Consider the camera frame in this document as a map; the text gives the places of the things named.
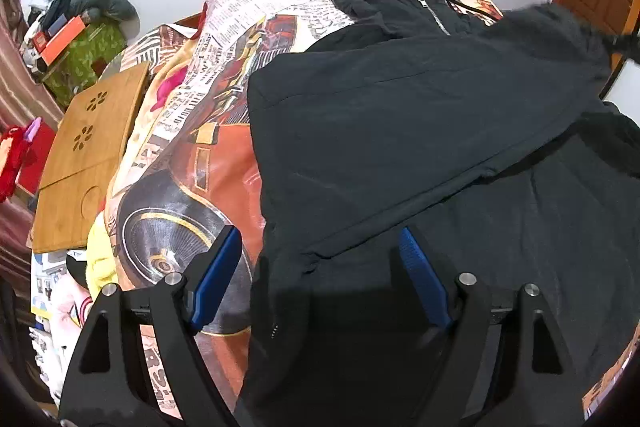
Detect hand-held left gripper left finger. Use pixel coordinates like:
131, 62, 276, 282
57, 226, 244, 427

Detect green patterned box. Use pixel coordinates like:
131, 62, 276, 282
42, 21, 127, 108

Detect bamboo lap desk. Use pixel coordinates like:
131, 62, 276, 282
31, 61, 152, 254

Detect black cap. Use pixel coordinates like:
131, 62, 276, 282
66, 252, 92, 289

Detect red plush toy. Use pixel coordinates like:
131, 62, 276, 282
0, 127, 32, 202

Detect white printed sheets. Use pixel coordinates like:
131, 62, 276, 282
29, 251, 97, 408

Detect grey cushion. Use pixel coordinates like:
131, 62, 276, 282
67, 0, 139, 28

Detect red box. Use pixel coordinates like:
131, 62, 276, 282
15, 122, 59, 196

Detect striped curtain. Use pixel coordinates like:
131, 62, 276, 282
0, 0, 67, 254

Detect orange box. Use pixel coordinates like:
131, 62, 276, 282
40, 16, 86, 66

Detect black zip jacket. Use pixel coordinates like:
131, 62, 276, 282
235, 0, 640, 427

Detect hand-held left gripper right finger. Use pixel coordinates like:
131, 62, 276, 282
389, 227, 587, 427

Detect yellow cloth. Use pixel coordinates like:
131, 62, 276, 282
85, 217, 122, 304

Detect printed blanket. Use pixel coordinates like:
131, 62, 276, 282
85, 0, 632, 427

